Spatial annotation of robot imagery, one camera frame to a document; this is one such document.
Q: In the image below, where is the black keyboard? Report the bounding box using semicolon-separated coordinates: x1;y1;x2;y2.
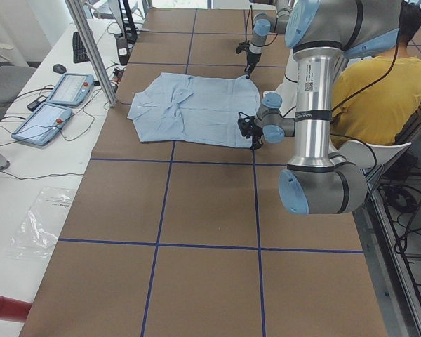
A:
72;32;89;64

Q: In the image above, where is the black computer mouse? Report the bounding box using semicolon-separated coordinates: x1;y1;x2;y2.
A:
53;64;67;74

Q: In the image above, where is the clear plastic bag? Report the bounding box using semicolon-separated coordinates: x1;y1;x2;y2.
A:
6;187;76;261

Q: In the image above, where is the grey office chair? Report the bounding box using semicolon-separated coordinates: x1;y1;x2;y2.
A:
0;43;36;118

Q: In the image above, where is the blue teach pendant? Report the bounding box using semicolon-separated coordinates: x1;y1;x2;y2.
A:
46;73;94;107
11;103;72;146

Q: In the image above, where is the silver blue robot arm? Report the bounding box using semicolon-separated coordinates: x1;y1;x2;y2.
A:
238;1;401;214
245;0;294;79

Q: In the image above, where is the aluminium frame post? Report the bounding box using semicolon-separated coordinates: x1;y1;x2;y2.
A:
65;0;117;107

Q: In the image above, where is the far blue teach pendant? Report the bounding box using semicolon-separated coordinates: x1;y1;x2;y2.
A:
46;73;94;107

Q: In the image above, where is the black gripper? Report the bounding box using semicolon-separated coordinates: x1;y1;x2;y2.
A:
237;112;263;150
245;52;261;79

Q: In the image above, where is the brown table cover mat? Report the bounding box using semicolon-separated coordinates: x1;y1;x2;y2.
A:
19;8;421;337

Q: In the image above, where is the black monitor stand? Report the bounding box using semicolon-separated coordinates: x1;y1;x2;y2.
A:
118;0;138;44

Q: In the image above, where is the person in yellow shirt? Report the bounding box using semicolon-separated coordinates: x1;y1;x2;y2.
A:
330;1;421;148

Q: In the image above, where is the light blue button-up shirt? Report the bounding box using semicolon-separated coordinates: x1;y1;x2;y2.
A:
127;72;260;148

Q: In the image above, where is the red cylinder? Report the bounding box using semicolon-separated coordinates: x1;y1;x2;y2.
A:
0;296;32;323

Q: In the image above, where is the white plastic chair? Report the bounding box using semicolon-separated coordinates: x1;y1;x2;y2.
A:
329;140;411;169

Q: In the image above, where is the near blue teach pendant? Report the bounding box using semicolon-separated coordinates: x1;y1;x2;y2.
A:
11;103;72;146

